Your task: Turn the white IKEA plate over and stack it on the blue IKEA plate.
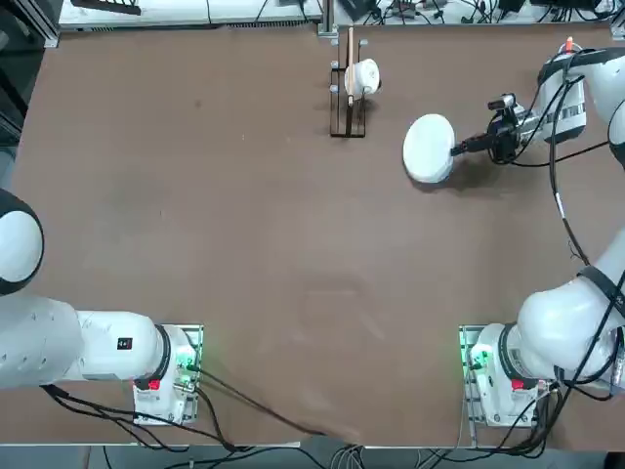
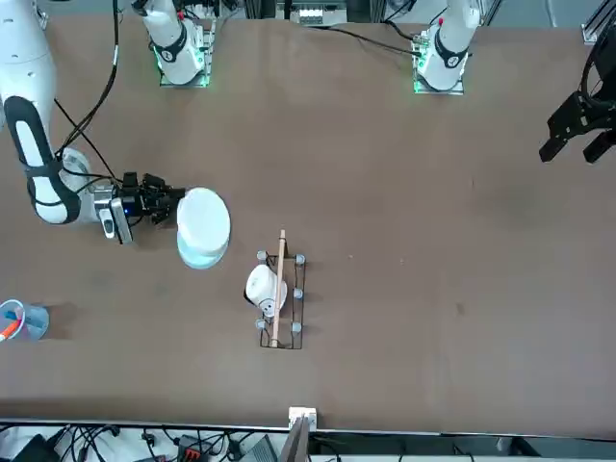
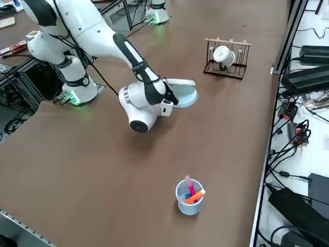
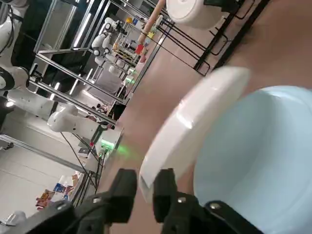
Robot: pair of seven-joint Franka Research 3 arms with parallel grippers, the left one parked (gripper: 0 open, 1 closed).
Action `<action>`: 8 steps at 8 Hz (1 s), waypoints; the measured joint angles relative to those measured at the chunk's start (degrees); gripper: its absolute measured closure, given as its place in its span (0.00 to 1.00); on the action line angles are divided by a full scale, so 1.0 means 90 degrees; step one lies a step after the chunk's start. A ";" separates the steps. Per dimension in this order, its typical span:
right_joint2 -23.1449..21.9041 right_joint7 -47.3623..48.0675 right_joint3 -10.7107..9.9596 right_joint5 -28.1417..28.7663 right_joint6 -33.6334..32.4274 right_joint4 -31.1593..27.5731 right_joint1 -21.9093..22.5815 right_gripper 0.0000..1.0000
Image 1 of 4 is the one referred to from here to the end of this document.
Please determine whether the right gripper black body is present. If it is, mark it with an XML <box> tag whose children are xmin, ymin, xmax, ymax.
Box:
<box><xmin>487</xmin><ymin>107</ymin><xmax>529</xmax><ymax>165</ymax></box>

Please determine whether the white plate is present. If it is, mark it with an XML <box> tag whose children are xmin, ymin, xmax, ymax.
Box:
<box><xmin>401</xmin><ymin>112</ymin><xmax>457</xmax><ymax>183</ymax></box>

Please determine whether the blue plate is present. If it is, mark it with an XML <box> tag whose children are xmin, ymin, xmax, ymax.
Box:
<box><xmin>405</xmin><ymin>165</ymin><xmax>453</xmax><ymax>186</ymax></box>

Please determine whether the white cup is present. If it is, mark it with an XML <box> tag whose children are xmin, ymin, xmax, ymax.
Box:
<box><xmin>344</xmin><ymin>58</ymin><xmax>383</xmax><ymax>97</ymax></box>

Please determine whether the black power strip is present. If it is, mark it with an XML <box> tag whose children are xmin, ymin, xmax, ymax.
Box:
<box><xmin>70</xmin><ymin>0</ymin><xmax>144</xmax><ymax>17</ymax></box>

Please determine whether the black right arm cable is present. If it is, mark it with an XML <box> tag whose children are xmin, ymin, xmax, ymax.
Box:
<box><xmin>546</xmin><ymin>48</ymin><xmax>625</xmax><ymax>392</ymax></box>

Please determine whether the black wire cup rack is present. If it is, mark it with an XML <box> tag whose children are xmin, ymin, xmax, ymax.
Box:
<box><xmin>328</xmin><ymin>26</ymin><xmax>385</xmax><ymax>140</ymax></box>

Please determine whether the aluminium post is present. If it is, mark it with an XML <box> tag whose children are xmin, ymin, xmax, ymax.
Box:
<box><xmin>316</xmin><ymin>0</ymin><xmax>341</xmax><ymax>48</ymax></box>

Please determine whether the black left base cable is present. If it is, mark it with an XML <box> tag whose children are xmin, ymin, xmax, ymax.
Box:
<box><xmin>194</xmin><ymin>365</ymin><xmax>328</xmax><ymax>438</ymax></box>

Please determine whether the aluminium frame rail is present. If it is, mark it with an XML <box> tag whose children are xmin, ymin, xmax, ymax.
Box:
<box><xmin>35</xmin><ymin>8</ymin><xmax>61</xmax><ymax>49</ymax></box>

